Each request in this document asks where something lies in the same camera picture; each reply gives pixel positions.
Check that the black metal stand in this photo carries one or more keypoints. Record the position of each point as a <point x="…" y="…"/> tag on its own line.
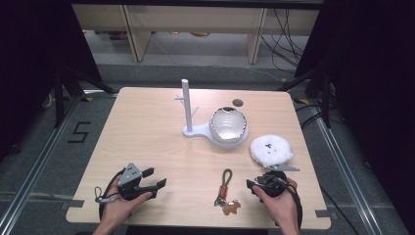
<point x="59" y="98"/>
<point x="326" y="98"/>

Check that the grey tape strip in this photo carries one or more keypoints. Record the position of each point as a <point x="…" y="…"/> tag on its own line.
<point x="323" y="213"/>
<point x="73" y="204"/>

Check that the person's right hand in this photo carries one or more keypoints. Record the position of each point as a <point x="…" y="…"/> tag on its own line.
<point x="284" y="209"/>

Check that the person's left hand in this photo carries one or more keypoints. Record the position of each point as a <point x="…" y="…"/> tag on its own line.
<point x="117" y="209"/>

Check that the aluminium floor rail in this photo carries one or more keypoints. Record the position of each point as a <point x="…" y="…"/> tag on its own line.
<point x="39" y="156"/>
<point x="345" y="176"/>

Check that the beige wooden cabinet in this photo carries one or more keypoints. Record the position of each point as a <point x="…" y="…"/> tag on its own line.
<point x="195" y="19"/>

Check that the black curtain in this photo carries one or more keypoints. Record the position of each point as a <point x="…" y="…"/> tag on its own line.
<point x="32" y="65"/>
<point x="375" y="81"/>

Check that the white fluffy plush hat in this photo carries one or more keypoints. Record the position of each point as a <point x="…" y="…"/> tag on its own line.
<point x="270" y="151"/>

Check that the white peg stand with tray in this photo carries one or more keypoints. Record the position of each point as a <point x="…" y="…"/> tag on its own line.
<point x="187" y="98"/>

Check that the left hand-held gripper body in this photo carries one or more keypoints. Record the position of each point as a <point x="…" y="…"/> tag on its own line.
<point x="129" y="176"/>

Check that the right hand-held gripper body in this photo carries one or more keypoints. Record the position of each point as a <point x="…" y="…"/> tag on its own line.
<point x="275" y="184"/>

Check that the dark round table grommet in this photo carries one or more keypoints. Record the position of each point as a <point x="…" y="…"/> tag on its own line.
<point x="238" y="102"/>

